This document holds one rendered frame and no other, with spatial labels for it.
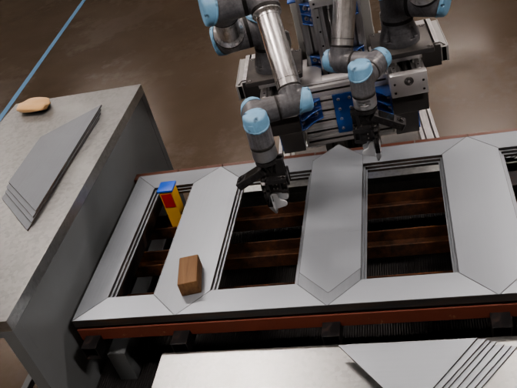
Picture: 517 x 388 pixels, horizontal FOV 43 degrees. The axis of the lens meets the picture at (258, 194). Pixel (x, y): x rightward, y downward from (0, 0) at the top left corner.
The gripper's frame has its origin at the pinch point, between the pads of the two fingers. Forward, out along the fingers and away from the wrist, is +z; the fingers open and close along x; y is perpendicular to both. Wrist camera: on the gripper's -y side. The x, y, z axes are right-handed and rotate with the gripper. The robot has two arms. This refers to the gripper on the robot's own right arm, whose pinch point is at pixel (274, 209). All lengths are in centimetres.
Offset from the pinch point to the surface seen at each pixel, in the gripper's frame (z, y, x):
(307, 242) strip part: 5.8, 10.6, -10.7
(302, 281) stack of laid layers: 5.9, 10.5, -27.1
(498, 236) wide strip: 6, 65, -15
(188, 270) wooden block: 0.8, -23.7, -24.2
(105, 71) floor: 90, -214, 336
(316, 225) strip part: 5.8, 12.9, -3.1
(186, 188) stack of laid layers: 7.4, -38.5, 27.3
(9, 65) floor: 90, -335, 387
